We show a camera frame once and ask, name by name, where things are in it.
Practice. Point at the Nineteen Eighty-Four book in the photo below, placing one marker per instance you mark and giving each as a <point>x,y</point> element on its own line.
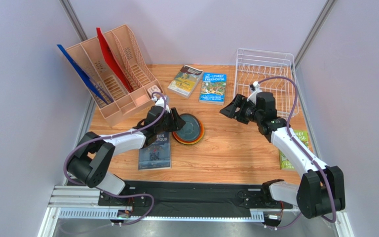
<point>157,155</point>

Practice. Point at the small white cube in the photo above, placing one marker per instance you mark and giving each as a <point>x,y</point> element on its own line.
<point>154,91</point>

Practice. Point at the orange plate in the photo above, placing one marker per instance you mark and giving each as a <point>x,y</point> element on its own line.
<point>201,133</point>

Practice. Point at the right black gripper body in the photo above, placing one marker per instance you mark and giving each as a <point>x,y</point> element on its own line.
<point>239,108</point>

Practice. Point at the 65-Storey Treehouse green book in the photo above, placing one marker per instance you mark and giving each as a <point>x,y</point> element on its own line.
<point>285,164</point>

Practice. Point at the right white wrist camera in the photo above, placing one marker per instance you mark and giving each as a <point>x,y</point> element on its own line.
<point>255,89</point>

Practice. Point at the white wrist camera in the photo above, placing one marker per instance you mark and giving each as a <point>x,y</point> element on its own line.
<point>255,89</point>
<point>160,101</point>

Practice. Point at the beige plastic file organizer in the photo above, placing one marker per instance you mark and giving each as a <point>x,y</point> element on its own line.
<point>125,48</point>

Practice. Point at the black base mat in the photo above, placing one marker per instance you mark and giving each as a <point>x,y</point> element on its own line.
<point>204,200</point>

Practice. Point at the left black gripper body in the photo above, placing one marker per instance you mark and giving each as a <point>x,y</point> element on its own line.
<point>167,125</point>

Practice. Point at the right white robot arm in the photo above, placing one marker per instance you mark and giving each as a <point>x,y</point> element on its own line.
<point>321,190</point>

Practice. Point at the green plate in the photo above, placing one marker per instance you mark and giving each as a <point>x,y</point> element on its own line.
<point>188,142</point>

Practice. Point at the red folder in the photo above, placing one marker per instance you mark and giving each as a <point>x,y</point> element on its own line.
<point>111,60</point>

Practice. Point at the yellow grey illustrated book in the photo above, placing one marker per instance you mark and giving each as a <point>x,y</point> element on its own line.
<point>185,81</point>

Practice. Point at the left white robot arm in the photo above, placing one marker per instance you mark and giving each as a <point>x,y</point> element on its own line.
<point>90,159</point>

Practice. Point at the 26-Storey Treehouse blue book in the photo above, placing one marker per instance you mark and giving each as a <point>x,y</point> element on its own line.
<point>213,88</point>

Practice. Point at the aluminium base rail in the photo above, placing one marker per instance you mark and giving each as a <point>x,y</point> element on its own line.
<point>80,202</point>

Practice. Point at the dark grey plate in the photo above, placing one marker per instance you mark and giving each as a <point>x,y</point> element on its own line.
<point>188,126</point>

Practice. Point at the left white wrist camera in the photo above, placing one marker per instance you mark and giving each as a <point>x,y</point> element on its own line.
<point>160,101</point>

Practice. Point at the blue folder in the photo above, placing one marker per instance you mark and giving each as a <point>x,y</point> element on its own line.
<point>84,75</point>

